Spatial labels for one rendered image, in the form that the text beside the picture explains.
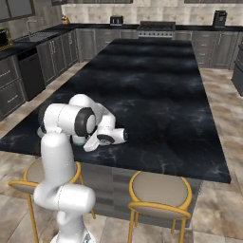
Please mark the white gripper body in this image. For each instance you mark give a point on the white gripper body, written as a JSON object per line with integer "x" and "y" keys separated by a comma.
{"x": 92, "y": 143}

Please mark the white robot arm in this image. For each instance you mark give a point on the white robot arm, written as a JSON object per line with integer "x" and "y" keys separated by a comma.
{"x": 57, "y": 158}

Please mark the black coffee machine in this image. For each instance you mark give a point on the black coffee machine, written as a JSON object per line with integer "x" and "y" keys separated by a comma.
{"x": 220, "y": 18}

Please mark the grey kitchen island base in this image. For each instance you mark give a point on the grey kitchen island base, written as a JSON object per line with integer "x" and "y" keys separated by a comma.
{"x": 107, "y": 190}

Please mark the yellow stool with beige seat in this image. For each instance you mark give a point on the yellow stool with beige seat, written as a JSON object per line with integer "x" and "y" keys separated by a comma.
{"x": 158, "y": 190}
{"x": 33, "y": 172}

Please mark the black dishwasher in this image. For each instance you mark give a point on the black dishwasher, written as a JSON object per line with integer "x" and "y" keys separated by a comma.
{"x": 31, "y": 74}

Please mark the grey cupboard run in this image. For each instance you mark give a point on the grey cupboard run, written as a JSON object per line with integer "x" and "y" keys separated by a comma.
{"x": 57, "y": 57}
{"x": 209, "y": 47}
{"x": 101, "y": 42}

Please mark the grey drawer cabinet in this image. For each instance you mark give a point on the grey drawer cabinet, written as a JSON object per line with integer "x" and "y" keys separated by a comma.
{"x": 11, "y": 87}

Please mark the sink with tap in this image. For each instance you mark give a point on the sink with tap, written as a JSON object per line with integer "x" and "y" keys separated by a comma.
{"x": 39, "y": 34}

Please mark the black toaster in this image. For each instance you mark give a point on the black toaster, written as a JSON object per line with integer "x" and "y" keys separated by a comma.
{"x": 116, "y": 20}

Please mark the steel hob range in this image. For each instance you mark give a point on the steel hob range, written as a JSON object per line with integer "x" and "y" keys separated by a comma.
{"x": 156, "y": 30}

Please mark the dark oven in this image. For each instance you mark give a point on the dark oven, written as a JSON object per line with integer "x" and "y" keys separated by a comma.
{"x": 238, "y": 71}

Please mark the grey glass wall cupboard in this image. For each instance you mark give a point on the grey glass wall cupboard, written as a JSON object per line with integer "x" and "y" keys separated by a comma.
{"x": 15, "y": 9}

